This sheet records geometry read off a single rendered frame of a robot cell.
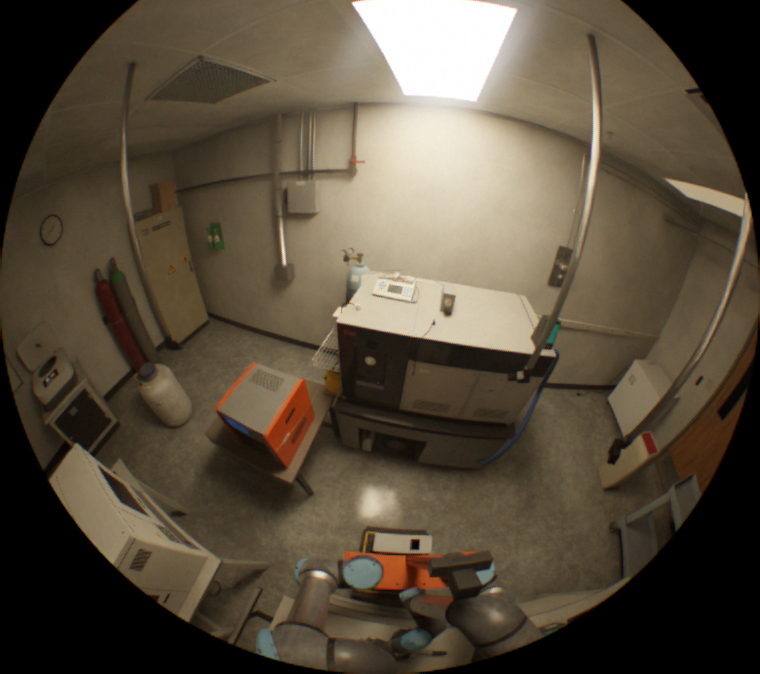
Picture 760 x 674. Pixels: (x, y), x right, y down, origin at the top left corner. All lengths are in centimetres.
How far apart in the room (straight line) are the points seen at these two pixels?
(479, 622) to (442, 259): 222
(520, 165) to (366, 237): 152
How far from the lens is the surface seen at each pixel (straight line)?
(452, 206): 208
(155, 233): 359
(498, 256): 223
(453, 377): 136
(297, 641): 61
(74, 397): 336
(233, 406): 139
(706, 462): 386
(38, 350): 368
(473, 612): 61
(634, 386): 365
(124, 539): 106
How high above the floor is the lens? 217
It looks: 29 degrees down
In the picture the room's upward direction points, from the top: 3 degrees clockwise
